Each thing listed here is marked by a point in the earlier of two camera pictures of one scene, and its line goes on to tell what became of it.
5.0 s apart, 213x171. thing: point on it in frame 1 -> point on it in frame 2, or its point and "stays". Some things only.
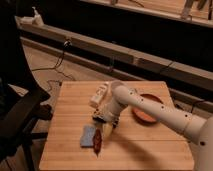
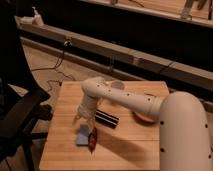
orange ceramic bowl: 144,115 stays
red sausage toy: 97,142 -> 92,140
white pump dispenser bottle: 37,20 stays
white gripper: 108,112 -> 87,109
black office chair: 21,98 stays
